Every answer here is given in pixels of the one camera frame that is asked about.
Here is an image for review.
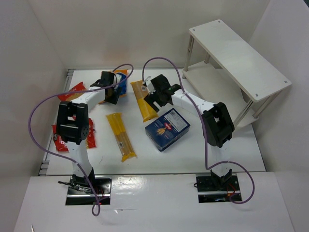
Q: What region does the blue orange pasta bag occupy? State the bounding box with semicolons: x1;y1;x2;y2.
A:
99;69;128;104

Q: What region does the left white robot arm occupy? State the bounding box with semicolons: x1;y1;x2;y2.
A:
56;71;126;189

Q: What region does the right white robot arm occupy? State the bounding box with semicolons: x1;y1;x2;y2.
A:
141;74;235;189

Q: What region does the dark blue pasta box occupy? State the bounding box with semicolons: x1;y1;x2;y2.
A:
145;108;190;152

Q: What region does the white two-tier shelf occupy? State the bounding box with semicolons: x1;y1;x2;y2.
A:
183;20;291;129

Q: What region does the yellow spaghetti pack right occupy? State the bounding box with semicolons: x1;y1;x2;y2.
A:
130;80;158;122

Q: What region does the yellow spaghetti pack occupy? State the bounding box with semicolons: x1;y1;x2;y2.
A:
130;80;158;122
106;113;137;162

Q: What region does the yellow spaghetti pack left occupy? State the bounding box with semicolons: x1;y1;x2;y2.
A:
106;113;137;162

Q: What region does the red macaroni bag upper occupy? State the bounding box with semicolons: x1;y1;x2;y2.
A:
56;81;86;102

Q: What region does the red macaroni bag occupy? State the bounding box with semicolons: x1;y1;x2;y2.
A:
56;81;86;102
52;118;97;152

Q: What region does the red macaroni bag lower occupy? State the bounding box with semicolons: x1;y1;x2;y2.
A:
52;118;97;152

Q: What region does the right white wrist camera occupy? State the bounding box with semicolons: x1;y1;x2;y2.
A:
143;76;155;94

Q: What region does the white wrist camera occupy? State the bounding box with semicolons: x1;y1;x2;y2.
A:
143;76;155;94
113;72;126;84

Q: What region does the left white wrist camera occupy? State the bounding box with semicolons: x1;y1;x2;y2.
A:
113;72;126;84

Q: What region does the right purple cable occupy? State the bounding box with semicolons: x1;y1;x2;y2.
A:
141;57;255;205

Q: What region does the purple cable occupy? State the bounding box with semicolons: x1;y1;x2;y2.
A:
28;63;134;217
141;57;255;205

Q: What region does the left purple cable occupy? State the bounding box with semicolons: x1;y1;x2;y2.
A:
28;63;134;217

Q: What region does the aluminium rail left edge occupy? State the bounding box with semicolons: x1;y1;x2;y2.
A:
38;69;74;176

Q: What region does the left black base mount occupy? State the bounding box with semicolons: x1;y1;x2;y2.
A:
58;177;112;206

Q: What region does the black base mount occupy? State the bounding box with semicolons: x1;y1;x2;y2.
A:
58;177;112;206
193;174;242;203

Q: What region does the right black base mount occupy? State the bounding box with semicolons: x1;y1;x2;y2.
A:
193;174;242;203

